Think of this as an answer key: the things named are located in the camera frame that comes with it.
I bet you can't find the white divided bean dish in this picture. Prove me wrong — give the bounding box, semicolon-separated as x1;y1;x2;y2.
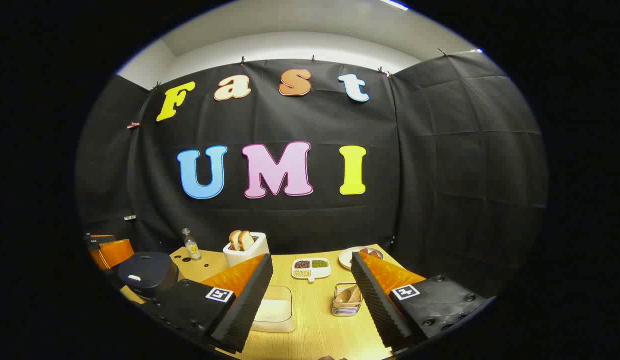
291;257;332;283

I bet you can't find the dark blue rice cooker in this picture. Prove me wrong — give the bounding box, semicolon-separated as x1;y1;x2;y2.
117;251;179;300

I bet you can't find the metal wire chopstick holder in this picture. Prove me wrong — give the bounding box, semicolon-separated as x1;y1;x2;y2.
332;282;363;317

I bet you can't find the wooden spoon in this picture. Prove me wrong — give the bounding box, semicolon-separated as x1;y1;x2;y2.
335;285;362;305

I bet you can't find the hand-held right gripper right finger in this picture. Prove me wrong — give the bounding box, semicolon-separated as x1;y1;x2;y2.
351;251;493;351

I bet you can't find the black backdrop cloth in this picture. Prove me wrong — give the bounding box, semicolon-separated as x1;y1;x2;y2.
76;50;548;301

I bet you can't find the white toaster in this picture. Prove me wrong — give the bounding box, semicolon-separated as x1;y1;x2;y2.
223;232;270;268

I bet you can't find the small clear glass bottle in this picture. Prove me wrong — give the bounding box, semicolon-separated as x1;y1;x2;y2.
182;228;202;261

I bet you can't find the clear box of rice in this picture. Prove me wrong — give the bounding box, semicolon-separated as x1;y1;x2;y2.
250;285;296;333

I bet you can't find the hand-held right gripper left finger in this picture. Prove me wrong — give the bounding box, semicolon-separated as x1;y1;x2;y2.
145;253;274;354

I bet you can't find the white round plate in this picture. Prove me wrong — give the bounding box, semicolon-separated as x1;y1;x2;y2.
338;246;384;271

